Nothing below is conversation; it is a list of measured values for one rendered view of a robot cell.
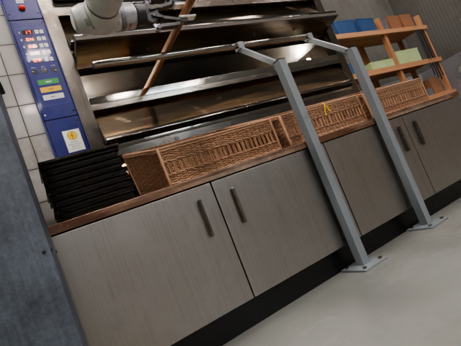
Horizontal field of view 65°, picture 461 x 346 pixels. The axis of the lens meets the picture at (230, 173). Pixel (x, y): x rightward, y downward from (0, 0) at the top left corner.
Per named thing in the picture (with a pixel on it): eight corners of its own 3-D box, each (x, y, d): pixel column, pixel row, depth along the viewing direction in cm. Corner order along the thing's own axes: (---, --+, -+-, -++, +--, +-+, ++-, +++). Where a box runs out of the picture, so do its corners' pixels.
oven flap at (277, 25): (75, 40, 165) (76, 69, 182) (338, 14, 254) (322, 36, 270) (74, 36, 166) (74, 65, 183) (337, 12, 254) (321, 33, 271)
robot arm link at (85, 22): (120, 39, 129) (127, 17, 118) (75, 44, 122) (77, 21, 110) (110, 12, 130) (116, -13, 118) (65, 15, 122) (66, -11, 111)
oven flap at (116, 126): (107, 146, 174) (92, 116, 181) (351, 85, 262) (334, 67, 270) (107, 140, 170) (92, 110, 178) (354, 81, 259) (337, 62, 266)
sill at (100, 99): (89, 110, 181) (86, 103, 181) (333, 63, 270) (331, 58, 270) (90, 105, 176) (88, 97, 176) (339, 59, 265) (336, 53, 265)
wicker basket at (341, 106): (239, 174, 201) (221, 128, 203) (311, 149, 229) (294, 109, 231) (291, 147, 159) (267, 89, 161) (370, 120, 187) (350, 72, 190)
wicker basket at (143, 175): (139, 209, 172) (119, 156, 174) (235, 176, 200) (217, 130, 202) (169, 187, 130) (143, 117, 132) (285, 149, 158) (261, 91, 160)
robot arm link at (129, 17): (120, 36, 129) (136, 34, 131) (124, 20, 121) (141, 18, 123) (112, 13, 129) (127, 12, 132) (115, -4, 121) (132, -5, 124)
